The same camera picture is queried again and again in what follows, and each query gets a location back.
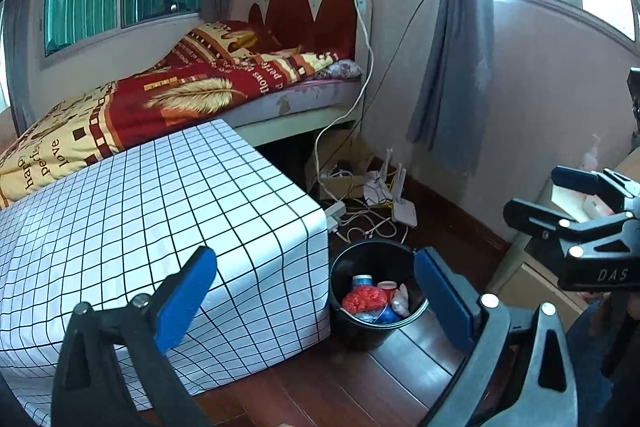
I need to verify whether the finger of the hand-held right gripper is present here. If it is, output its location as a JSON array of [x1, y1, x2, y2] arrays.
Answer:
[[502, 198, 640, 259], [551, 165, 640, 210]]

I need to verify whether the white bed frame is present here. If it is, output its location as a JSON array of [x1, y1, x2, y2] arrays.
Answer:
[[247, 94, 363, 148]]

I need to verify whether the floral pillow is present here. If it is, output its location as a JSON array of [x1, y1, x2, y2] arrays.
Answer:
[[314, 59, 362, 80]]

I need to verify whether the open cardboard box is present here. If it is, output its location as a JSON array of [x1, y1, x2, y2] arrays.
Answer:
[[305, 129, 373, 202]]

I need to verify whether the red and yellow printed blanket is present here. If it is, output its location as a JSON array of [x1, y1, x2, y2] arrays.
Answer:
[[0, 21, 353, 208]]

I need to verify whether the black cable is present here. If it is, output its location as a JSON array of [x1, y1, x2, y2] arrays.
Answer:
[[357, 0, 443, 158]]

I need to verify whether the person's blue jeans leg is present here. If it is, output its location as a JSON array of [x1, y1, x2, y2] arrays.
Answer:
[[565, 297, 640, 427]]

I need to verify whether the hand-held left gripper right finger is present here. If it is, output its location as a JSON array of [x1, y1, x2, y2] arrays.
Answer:
[[414, 247, 581, 427]]

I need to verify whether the white router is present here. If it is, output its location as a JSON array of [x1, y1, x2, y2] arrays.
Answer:
[[365, 149, 418, 228]]

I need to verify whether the red and white headboard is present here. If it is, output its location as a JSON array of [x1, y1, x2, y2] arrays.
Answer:
[[247, 0, 375, 62]]

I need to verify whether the white checkered tablecloth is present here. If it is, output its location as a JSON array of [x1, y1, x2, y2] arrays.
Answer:
[[0, 118, 331, 415]]

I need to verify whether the thick white cable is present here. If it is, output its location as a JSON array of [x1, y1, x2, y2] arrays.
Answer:
[[312, 0, 376, 202]]

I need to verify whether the purple floral mattress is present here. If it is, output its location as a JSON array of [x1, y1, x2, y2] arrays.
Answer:
[[220, 77, 362, 128]]

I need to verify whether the long grey curtain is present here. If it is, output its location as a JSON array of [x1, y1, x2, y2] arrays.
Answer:
[[406, 0, 496, 178]]

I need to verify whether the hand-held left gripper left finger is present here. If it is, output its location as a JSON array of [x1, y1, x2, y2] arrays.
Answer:
[[50, 246, 218, 427]]

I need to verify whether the black plastic bucket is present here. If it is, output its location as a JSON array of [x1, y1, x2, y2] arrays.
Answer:
[[328, 239, 431, 350]]

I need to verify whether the white power strip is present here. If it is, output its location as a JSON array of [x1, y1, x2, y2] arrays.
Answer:
[[322, 201, 348, 233]]

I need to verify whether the grey curtain beside door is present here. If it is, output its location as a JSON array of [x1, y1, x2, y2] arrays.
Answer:
[[2, 0, 31, 135]]

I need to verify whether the tangle of white cables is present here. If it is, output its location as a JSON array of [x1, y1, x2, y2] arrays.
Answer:
[[327, 202, 411, 248]]

